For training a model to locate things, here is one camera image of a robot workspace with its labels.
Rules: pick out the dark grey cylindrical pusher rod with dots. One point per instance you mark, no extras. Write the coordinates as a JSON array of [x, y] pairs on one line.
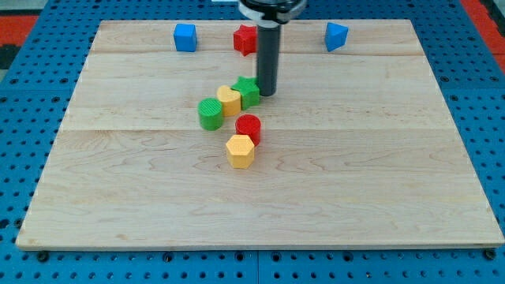
[[267, 59]]

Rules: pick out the red star block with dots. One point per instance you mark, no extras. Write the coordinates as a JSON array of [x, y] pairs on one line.
[[245, 39]]

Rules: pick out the green star block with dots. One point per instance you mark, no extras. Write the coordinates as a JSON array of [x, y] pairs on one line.
[[249, 91]]

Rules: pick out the blue triangle block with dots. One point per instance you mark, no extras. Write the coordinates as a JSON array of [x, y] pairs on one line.
[[335, 36]]

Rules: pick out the yellow heart block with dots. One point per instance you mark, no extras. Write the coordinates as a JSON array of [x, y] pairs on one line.
[[230, 100]]

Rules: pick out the blue cube block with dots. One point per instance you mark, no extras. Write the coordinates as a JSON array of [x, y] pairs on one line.
[[185, 37]]

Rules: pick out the red cylinder block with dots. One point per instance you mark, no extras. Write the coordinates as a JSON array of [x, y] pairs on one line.
[[250, 125]]

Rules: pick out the green cylinder block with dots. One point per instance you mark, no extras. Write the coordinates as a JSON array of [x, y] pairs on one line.
[[210, 111]]

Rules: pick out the yellow hexagon block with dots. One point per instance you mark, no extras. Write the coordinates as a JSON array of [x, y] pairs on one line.
[[240, 151]]

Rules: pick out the light wooden board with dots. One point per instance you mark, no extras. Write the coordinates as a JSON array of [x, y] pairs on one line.
[[358, 149]]

